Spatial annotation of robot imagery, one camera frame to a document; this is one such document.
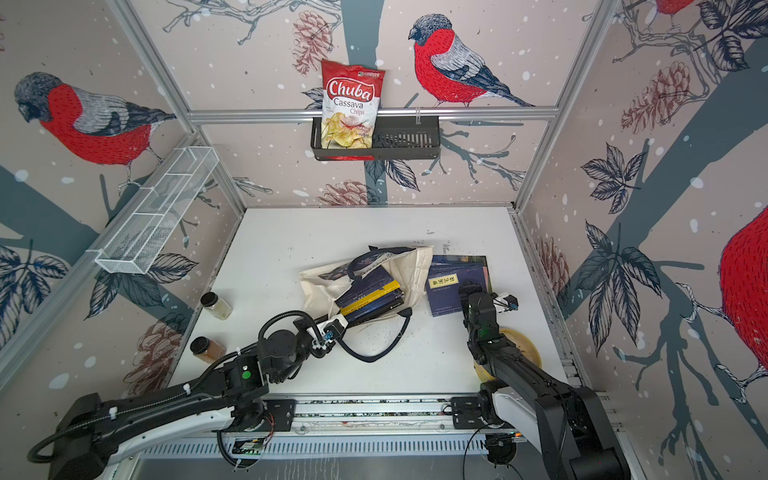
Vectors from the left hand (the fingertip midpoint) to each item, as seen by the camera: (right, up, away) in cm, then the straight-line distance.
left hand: (339, 304), depth 74 cm
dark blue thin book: (+30, +5, +18) cm, 36 cm away
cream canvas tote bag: (+20, +8, +14) cm, 25 cm away
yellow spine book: (+12, +1, +16) cm, 20 cm away
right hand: (+36, +2, +15) cm, 39 cm away
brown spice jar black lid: (-35, -12, +2) cm, 37 cm away
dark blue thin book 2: (+38, +8, +29) cm, 48 cm away
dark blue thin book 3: (+5, +2, +14) cm, 15 cm away
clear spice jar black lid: (-38, -3, +11) cm, 40 cm away
